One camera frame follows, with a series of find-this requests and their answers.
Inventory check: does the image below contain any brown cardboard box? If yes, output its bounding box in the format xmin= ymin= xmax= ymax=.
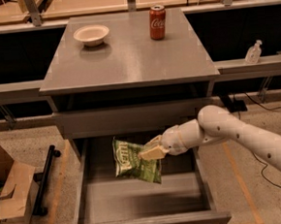
xmin=0 ymin=145 xmax=39 ymax=224

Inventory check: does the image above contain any green jalapeno chip bag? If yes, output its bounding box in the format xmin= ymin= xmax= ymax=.
xmin=112 ymin=139 xmax=162 ymax=183

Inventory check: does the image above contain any black metal bar stand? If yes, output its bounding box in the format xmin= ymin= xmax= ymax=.
xmin=33 ymin=145 xmax=61 ymax=216

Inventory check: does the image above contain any closed grey top drawer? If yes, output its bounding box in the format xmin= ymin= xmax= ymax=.
xmin=52 ymin=98 xmax=212 ymax=140

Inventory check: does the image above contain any black floor power box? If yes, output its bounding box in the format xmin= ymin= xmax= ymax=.
xmin=219 ymin=94 xmax=247 ymax=112

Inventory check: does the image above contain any black floor cable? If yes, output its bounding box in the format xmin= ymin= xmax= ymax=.
xmin=234 ymin=89 xmax=281 ymax=204

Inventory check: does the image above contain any red coca-cola can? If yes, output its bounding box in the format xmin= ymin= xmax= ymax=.
xmin=149 ymin=5 xmax=166 ymax=40

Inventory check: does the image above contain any grey drawer cabinet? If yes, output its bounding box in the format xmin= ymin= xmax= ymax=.
xmin=40 ymin=8 xmax=219 ymax=153

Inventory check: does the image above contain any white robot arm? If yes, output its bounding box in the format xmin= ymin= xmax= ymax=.
xmin=138 ymin=106 xmax=281 ymax=172

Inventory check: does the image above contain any white paper bowl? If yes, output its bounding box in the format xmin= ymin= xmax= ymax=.
xmin=74 ymin=24 xmax=109 ymax=47

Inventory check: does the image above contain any open grey middle drawer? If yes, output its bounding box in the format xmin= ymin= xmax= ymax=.
xmin=73 ymin=136 xmax=232 ymax=224

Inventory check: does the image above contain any grey metal rail frame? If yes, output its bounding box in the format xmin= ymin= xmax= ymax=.
xmin=0 ymin=8 xmax=281 ymax=104

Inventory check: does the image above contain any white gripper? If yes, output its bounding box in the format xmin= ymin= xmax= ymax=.
xmin=138 ymin=126 xmax=187 ymax=161

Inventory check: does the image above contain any clear sanitizer pump bottle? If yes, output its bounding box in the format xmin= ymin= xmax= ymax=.
xmin=245 ymin=40 xmax=263 ymax=65

